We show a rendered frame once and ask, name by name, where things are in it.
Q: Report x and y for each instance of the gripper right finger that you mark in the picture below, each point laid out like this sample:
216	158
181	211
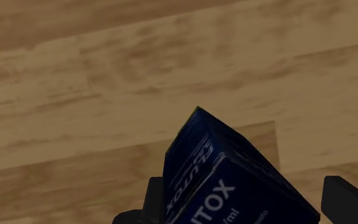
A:
346	200

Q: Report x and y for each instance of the dark blue box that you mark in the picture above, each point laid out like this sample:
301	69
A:
228	180

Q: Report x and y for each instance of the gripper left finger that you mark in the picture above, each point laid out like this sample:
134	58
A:
154	198

